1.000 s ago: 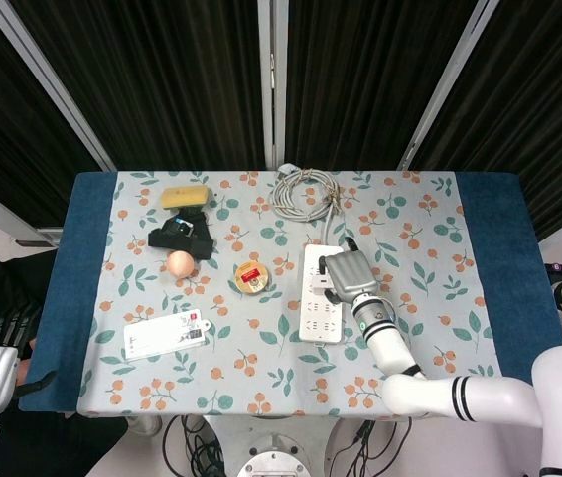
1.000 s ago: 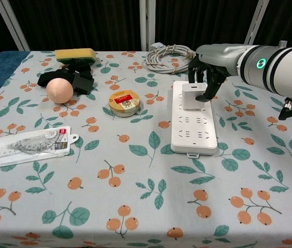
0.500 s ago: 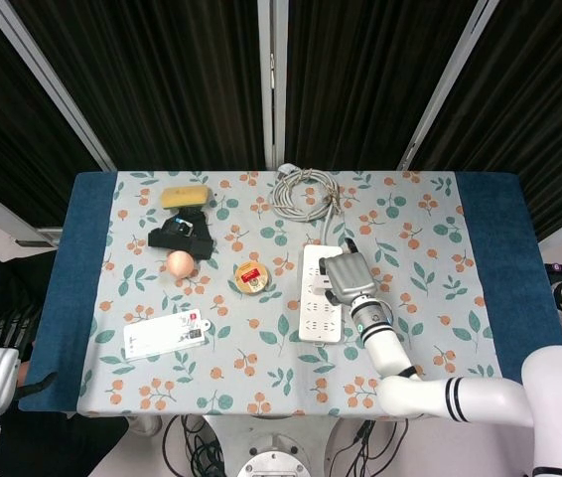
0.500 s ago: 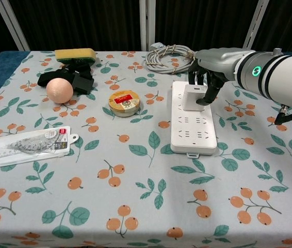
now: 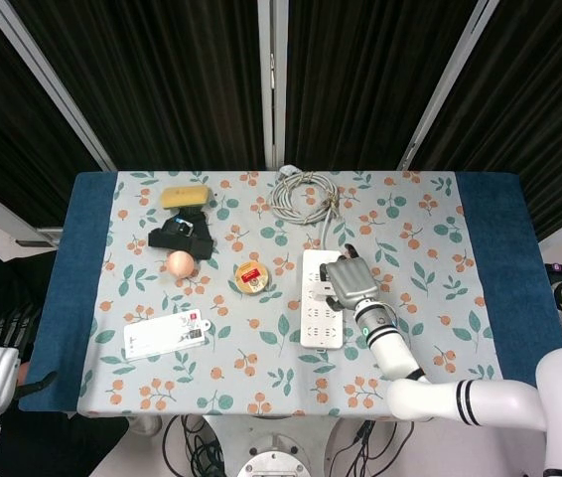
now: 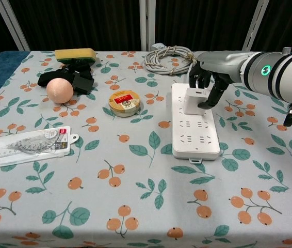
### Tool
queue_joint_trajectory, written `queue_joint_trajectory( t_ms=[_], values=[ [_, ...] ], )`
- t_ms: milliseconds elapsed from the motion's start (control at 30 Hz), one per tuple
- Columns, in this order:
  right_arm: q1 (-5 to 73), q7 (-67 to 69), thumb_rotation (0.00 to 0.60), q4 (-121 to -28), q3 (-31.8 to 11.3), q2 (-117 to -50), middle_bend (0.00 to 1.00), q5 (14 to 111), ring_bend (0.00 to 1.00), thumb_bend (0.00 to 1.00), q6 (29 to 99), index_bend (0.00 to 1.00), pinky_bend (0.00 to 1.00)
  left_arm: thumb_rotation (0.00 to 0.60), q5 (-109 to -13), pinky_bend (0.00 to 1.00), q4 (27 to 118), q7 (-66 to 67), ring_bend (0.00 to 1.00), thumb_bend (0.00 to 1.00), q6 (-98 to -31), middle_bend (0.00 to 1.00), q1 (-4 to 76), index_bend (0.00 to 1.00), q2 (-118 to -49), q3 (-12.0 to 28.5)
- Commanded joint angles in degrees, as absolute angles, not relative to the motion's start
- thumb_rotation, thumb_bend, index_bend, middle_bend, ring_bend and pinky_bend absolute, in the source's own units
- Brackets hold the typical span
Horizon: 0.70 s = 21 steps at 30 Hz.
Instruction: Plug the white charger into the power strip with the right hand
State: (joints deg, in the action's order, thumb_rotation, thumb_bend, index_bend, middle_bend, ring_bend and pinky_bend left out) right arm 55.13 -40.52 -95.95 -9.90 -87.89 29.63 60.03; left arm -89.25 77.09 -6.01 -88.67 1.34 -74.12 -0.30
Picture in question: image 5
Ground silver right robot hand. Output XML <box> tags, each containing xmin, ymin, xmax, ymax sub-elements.
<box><xmin>316</xmin><ymin>243</ymin><xmax>380</xmax><ymax>313</ymax></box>

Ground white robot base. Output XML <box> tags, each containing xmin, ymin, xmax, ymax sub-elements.
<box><xmin>201</xmin><ymin>413</ymin><xmax>347</xmax><ymax>477</ymax></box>

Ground white power strip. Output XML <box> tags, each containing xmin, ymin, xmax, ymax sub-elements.
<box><xmin>300</xmin><ymin>248</ymin><xmax>348</xmax><ymax>351</ymax></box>

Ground round tin with red label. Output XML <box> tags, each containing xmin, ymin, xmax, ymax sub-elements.
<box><xmin>233</xmin><ymin>261</ymin><xmax>272</xmax><ymax>295</ymax></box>

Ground floral tablecloth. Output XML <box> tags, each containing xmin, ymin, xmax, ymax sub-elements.
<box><xmin>75</xmin><ymin>170</ymin><xmax>511</xmax><ymax>417</ymax></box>

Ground blue table mat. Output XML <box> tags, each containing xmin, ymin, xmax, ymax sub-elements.
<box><xmin>17</xmin><ymin>170</ymin><xmax>562</xmax><ymax>416</ymax></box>

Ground peach coloured egg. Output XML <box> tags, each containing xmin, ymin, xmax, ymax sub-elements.
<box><xmin>166</xmin><ymin>250</ymin><xmax>198</xmax><ymax>276</ymax></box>

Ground white card box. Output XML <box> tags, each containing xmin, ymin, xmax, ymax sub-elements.
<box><xmin>122</xmin><ymin>308</ymin><xmax>212</xmax><ymax>362</ymax></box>

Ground yellow green sponge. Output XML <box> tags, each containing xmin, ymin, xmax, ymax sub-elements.
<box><xmin>160</xmin><ymin>185</ymin><xmax>211</xmax><ymax>209</ymax></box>

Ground grey cable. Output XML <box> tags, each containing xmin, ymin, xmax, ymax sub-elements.
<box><xmin>269</xmin><ymin>164</ymin><xmax>343</xmax><ymax>252</ymax></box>

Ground black strap with buckle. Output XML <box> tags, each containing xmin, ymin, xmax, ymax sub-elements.
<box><xmin>147</xmin><ymin>204</ymin><xmax>215</xmax><ymax>261</ymax></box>

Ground white metal frame post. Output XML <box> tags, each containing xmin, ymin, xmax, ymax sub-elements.
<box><xmin>256</xmin><ymin>0</ymin><xmax>289</xmax><ymax>170</ymax></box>

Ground black cables under table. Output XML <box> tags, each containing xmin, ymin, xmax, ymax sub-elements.
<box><xmin>161</xmin><ymin>413</ymin><xmax>235</xmax><ymax>477</ymax></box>

